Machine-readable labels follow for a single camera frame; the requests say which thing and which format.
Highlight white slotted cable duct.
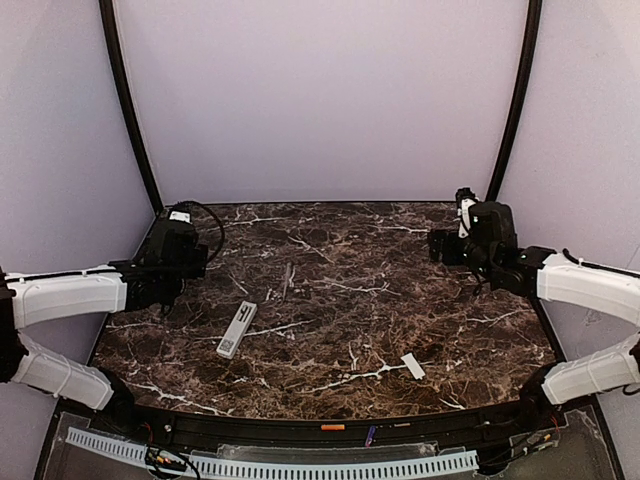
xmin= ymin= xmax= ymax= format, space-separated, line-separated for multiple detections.
xmin=190 ymin=451 xmax=479 ymax=480
xmin=65 ymin=427 xmax=147 ymax=468

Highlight purple battery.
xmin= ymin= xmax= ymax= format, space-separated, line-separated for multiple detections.
xmin=364 ymin=425 xmax=376 ymax=448

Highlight black frame post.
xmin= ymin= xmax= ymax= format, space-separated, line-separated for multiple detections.
xmin=98 ymin=0 xmax=164 ymax=214
xmin=485 ymin=0 xmax=543 ymax=201

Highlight centre white slotted cable duct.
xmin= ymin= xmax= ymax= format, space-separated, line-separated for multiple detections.
xmin=190 ymin=451 xmax=479 ymax=480

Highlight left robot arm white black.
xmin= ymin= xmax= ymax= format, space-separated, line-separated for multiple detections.
xmin=1 ymin=211 xmax=208 ymax=411

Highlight left white slotted cable duct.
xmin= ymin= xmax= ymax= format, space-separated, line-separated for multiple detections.
xmin=65 ymin=427 xmax=147 ymax=468

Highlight white remote control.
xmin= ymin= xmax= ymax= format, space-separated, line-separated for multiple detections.
xmin=216 ymin=301 xmax=258 ymax=359

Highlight left black frame post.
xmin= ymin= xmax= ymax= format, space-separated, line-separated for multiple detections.
xmin=98 ymin=0 xmax=164 ymax=214

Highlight small circuit board with wires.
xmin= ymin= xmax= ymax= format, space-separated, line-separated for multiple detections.
xmin=143 ymin=446 xmax=190 ymax=475

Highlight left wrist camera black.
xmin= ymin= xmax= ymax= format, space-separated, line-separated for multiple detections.
xmin=167 ymin=200 xmax=226 ymax=265

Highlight right circuit board with wires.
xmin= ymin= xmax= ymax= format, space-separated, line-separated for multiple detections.
xmin=510 ymin=431 xmax=561 ymax=459

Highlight white battery cover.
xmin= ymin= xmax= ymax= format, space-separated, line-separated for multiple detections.
xmin=401 ymin=353 xmax=426 ymax=380

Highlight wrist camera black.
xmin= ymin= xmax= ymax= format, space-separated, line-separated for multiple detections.
xmin=167 ymin=200 xmax=226 ymax=265
xmin=455 ymin=187 xmax=478 ymax=239

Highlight right black frame post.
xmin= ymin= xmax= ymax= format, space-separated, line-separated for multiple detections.
xmin=485 ymin=0 xmax=543 ymax=201

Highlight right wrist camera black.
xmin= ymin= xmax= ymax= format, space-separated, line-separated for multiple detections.
xmin=455 ymin=187 xmax=478 ymax=239

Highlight clear plastic screwdriver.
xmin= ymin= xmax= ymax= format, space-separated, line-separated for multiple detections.
xmin=281 ymin=262 xmax=295 ymax=302

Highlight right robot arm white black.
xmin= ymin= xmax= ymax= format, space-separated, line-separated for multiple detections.
xmin=428 ymin=188 xmax=639 ymax=409

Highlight black front rail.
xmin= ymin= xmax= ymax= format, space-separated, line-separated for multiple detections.
xmin=90 ymin=402 xmax=558 ymax=451

